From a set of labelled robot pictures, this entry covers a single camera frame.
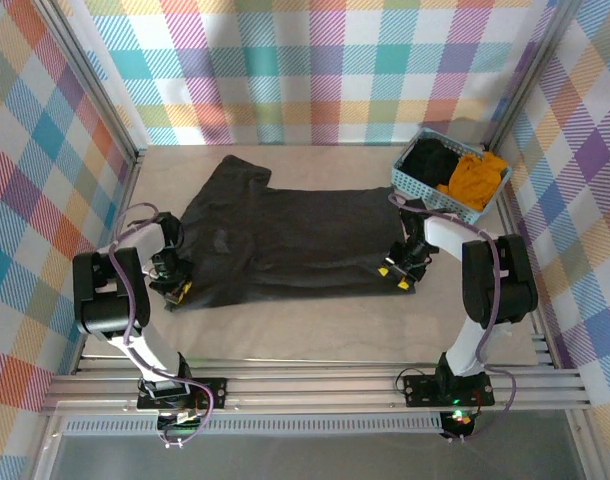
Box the grey slotted cable duct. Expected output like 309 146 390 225
59 412 446 436

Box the aluminium frame post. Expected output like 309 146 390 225
32 0 149 156
487 0 586 151

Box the mustard yellow t-shirt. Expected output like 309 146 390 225
436 152 509 213

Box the aluminium frame left post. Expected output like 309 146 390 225
32 0 149 156

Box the aluminium frame right side rail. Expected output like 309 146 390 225
499 189 557 370

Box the light blue plastic basket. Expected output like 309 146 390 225
389 127 514 225

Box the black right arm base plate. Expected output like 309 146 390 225
402 372 495 407

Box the aluminium frame cross rail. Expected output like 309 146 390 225
39 367 594 416

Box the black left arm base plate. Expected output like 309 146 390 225
137 377 228 411

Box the aluminium frame right post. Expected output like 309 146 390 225
487 0 586 151

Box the dark grey t-shirt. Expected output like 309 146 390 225
163 154 419 312

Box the black t-shirt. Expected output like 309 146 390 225
400 137 461 190

